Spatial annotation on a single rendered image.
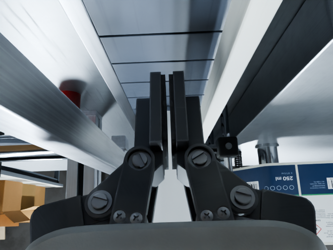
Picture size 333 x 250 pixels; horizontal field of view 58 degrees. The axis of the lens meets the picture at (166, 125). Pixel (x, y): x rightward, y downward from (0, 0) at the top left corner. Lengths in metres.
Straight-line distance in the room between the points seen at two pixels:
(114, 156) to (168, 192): 0.16
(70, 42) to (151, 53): 0.12
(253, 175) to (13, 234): 4.92
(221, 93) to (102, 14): 0.09
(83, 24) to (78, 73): 0.19
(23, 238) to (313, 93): 5.14
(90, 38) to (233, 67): 0.09
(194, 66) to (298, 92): 0.13
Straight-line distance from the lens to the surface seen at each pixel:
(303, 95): 0.34
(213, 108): 0.22
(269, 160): 0.61
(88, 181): 0.50
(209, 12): 0.18
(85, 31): 0.20
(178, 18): 0.18
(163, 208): 0.31
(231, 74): 0.17
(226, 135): 0.47
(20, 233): 5.33
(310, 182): 0.63
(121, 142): 0.46
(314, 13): 0.26
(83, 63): 0.35
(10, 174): 2.39
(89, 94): 0.44
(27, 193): 3.31
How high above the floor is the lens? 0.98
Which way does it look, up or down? 14 degrees down
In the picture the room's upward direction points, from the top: 178 degrees clockwise
